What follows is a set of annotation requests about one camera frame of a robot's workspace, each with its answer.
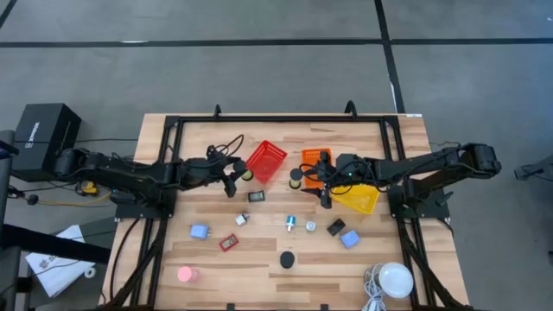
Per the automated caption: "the white paper sheet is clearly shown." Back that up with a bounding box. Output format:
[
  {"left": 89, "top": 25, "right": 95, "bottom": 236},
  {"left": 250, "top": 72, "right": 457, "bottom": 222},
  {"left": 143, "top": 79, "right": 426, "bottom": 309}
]
[{"left": 24, "top": 224, "right": 96, "bottom": 298}]

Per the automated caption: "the black beam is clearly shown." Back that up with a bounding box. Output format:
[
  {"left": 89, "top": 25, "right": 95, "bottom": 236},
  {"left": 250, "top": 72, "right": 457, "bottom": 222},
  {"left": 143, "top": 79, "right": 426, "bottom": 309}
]
[{"left": 0, "top": 223, "right": 111, "bottom": 265}]

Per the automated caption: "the black cardboard box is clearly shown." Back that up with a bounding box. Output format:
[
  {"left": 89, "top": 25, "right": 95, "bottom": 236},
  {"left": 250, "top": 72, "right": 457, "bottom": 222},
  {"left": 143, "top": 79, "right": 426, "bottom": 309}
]
[{"left": 11, "top": 102, "right": 82, "bottom": 182}]

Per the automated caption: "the white cable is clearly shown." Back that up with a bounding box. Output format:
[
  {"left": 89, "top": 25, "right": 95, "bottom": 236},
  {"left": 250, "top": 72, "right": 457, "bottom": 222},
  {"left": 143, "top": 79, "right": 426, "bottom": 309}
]
[{"left": 360, "top": 276, "right": 390, "bottom": 311}]

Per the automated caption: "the blue power adapter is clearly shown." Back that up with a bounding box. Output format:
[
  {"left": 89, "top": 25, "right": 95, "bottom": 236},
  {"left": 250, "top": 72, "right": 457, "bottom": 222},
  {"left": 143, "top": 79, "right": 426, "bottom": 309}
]
[
  {"left": 189, "top": 223, "right": 212, "bottom": 241},
  {"left": 339, "top": 229, "right": 361, "bottom": 250}
]

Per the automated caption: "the dark grey stand base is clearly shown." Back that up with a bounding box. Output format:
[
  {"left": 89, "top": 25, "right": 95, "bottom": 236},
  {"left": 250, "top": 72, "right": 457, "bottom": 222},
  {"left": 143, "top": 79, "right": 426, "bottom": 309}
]
[{"left": 513, "top": 155, "right": 553, "bottom": 182}]

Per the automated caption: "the black metal table frame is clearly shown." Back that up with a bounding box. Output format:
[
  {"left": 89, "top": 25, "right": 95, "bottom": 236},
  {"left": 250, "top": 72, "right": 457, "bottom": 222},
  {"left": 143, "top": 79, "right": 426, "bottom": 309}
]
[{"left": 101, "top": 112, "right": 472, "bottom": 311}]

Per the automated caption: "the orange plastic basket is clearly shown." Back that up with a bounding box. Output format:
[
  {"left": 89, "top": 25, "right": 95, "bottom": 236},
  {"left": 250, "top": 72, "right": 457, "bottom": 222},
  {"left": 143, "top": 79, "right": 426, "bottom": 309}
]
[{"left": 301, "top": 148, "right": 334, "bottom": 190}]

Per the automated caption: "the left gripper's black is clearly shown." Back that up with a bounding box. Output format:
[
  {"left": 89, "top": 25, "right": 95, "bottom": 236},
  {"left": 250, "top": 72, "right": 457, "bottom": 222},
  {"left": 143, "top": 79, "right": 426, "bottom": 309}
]
[{"left": 180, "top": 145, "right": 238, "bottom": 200}]

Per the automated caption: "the yellow cable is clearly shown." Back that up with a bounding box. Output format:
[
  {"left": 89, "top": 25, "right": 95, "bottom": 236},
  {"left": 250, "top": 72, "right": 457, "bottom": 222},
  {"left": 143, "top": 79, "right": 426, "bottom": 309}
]
[{"left": 36, "top": 192, "right": 112, "bottom": 207}]

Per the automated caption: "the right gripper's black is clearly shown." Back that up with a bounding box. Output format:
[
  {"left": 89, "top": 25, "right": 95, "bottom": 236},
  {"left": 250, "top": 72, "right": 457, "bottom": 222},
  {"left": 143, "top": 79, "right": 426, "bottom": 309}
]
[{"left": 317, "top": 150, "right": 378, "bottom": 211}]

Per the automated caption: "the small black box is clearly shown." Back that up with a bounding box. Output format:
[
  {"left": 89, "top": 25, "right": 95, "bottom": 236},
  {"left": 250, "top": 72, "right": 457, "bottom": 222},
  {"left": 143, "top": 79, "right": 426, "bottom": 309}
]
[{"left": 326, "top": 218, "right": 346, "bottom": 237}]

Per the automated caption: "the gripper's black cable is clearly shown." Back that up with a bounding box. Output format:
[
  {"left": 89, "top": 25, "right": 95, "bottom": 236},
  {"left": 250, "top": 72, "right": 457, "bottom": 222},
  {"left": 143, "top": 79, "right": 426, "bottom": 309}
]
[
  {"left": 298, "top": 162, "right": 354, "bottom": 196},
  {"left": 206, "top": 133, "right": 245, "bottom": 162}
]

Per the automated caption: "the left gripper's black cable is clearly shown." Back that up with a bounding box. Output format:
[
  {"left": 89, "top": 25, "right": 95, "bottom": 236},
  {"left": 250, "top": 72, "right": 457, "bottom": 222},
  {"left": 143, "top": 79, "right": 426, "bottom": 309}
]
[{"left": 206, "top": 133, "right": 245, "bottom": 162}]

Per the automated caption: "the red plastic basket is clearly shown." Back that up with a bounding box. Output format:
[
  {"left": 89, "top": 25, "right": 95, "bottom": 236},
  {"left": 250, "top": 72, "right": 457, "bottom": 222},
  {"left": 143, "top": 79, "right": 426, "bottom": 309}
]
[{"left": 245, "top": 139, "right": 289, "bottom": 186}]

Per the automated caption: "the right gripper's black cable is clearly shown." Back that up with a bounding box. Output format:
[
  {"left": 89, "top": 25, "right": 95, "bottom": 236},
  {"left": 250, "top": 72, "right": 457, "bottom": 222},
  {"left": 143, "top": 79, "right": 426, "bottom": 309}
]
[{"left": 298, "top": 162, "right": 354, "bottom": 196}]

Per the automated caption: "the white dome lamp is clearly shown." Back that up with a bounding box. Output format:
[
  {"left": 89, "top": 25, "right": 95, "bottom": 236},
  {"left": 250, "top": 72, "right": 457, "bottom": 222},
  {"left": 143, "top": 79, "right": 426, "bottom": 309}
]
[{"left": 378, "top": 261, "right": 415, "bottom": 300}]

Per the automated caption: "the yellow plastic basket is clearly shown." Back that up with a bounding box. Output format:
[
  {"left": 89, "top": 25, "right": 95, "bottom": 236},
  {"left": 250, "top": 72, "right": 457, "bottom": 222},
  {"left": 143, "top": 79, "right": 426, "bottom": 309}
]
[{"left": 330, "top": 183, "right": 381, "bottom": 216}]

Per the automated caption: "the pink round cup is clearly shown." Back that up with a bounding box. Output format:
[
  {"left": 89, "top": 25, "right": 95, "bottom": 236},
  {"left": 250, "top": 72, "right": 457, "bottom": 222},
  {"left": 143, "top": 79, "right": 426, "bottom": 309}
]
[{"left": 176, "top": 265, "right": 201, "bottom": 284}]

